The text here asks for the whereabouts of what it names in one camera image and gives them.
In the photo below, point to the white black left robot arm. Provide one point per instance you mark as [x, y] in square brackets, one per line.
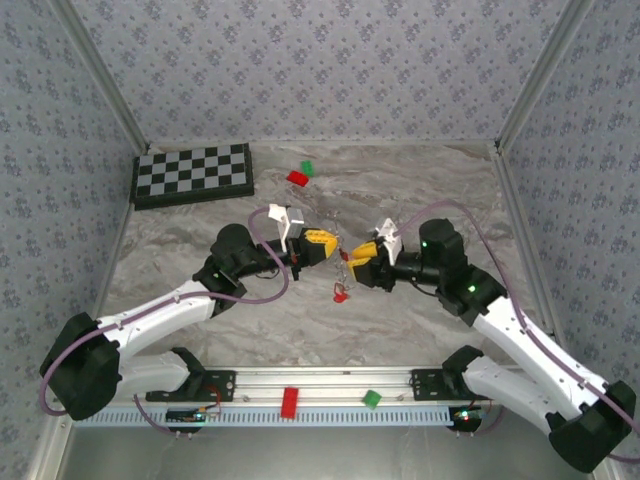
[155, 310]

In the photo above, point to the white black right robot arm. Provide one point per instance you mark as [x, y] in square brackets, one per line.
[525, 350]

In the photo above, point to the small red toy brick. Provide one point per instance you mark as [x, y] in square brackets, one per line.
[297, 177]

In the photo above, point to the flat green toy brick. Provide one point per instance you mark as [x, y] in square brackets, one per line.
[306, 167]

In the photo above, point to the black grey checkerboard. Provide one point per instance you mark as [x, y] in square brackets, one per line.
[192, 170]

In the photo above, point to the square green toy brick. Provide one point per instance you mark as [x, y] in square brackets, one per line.
[371, 399]

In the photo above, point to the long red toy brick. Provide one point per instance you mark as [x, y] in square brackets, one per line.
[289, 402]

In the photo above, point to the right circuit board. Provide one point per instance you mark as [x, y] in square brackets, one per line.
[467, 415]

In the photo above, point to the circuit board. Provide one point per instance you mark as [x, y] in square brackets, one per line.
[185, 415]
[467, 415]

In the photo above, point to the left circuit board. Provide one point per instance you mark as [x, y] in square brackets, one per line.
[185, 415]

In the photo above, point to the grey metal panel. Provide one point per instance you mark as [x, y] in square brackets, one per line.
[320, 455]

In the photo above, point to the right aluminium side rail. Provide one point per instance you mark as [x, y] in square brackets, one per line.
[517, 215]

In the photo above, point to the aluminium side rail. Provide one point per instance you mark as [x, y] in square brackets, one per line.
[517, 215]
[120, 230]

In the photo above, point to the left aluminium side rail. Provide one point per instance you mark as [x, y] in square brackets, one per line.
[120, 230]

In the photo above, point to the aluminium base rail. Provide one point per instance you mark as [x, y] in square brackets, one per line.
[320, 382]

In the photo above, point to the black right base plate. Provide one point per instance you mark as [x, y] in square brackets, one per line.
[425, 385]

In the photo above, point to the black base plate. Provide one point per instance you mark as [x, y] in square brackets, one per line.
[220, 387]
[425, 385]

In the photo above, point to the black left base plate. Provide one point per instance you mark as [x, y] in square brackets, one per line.
[220, 387]

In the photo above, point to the right aluminium frame post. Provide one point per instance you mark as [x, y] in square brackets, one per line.
[545, 65]

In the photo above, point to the aluminium frame post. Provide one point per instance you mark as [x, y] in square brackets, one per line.
[545, 65]
[100, 70]

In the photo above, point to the left aluminium frame post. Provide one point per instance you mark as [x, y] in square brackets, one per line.
[100, 70]

